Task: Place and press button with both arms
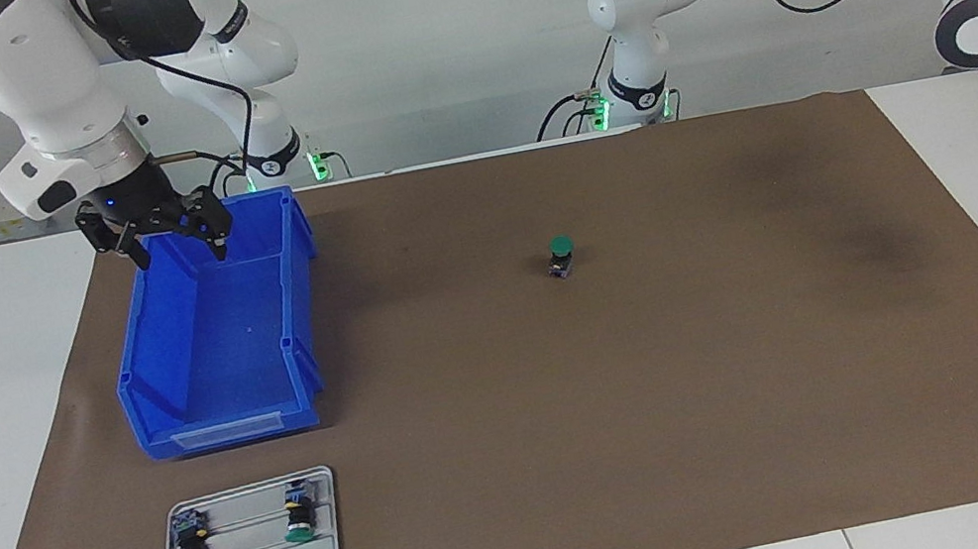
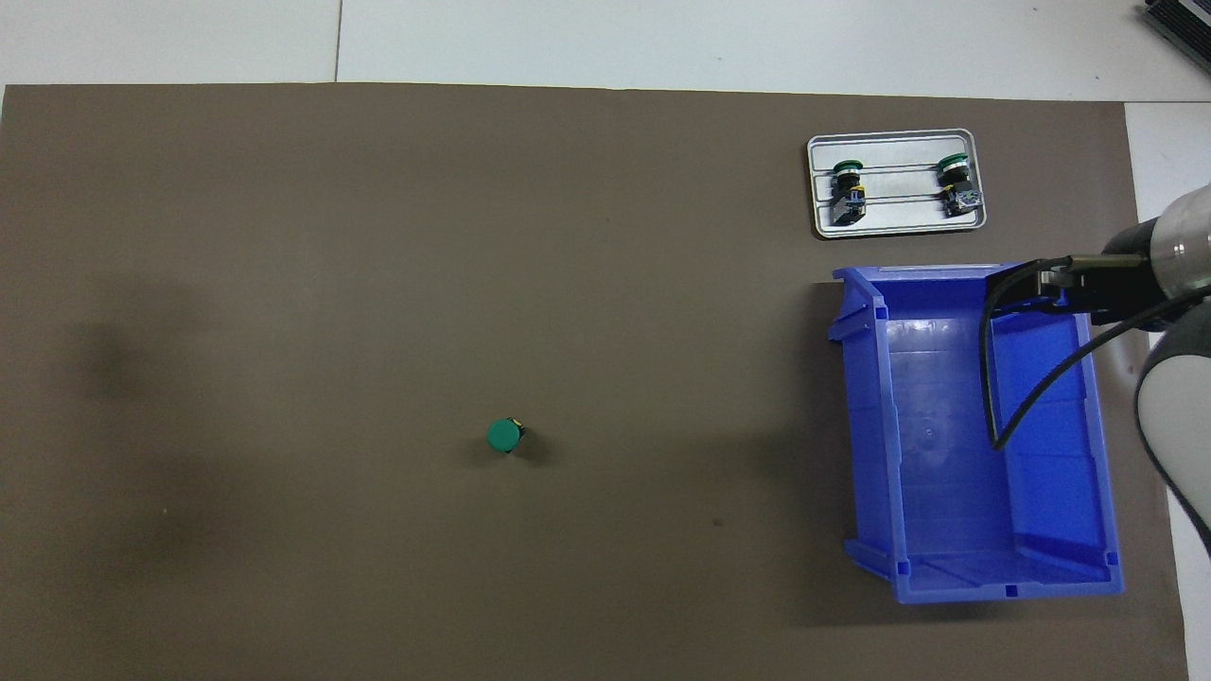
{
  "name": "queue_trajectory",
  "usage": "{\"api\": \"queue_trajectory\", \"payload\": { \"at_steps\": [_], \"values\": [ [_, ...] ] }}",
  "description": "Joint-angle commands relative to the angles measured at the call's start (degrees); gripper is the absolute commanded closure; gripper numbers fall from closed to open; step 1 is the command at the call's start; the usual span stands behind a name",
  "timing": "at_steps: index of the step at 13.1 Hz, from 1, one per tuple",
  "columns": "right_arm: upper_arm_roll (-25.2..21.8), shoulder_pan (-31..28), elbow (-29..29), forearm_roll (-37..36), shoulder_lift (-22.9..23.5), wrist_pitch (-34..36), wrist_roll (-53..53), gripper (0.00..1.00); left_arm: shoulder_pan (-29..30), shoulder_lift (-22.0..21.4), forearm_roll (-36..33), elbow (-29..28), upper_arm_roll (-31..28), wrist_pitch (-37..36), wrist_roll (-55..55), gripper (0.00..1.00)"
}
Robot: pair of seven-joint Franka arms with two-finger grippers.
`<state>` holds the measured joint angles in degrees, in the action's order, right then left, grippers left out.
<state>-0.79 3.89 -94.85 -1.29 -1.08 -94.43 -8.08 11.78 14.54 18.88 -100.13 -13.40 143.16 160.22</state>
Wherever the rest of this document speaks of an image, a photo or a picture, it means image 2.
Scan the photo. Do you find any brown table mat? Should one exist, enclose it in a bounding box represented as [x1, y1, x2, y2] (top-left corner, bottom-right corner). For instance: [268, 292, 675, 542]
[0, 83, 1191, 681]

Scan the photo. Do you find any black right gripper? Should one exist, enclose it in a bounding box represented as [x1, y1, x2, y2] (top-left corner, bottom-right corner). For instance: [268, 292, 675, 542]
[989, 219, 1174, 327]

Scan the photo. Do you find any grey metal tray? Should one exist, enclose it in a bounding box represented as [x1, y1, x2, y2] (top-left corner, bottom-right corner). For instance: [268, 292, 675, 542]
[806, 129, 989, 240]

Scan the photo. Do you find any green push button switch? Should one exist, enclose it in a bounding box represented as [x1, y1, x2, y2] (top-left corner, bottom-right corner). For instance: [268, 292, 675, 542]
[935, 151, 985, 220]
[829, 159, 869, 228]
[484, 416, 527, 458]

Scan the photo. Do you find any blue plastic storage bin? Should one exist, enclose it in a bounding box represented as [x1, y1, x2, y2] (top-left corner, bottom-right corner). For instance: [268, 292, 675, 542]
[826, 263, 1127, 606]

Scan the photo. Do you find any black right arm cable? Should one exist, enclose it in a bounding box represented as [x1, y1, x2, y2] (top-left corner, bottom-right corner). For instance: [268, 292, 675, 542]
[982, 253, 1211, 452]

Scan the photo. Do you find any dark ribbed device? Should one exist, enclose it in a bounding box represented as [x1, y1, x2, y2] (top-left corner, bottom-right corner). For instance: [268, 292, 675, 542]
[1140, 0, 1211, 50]

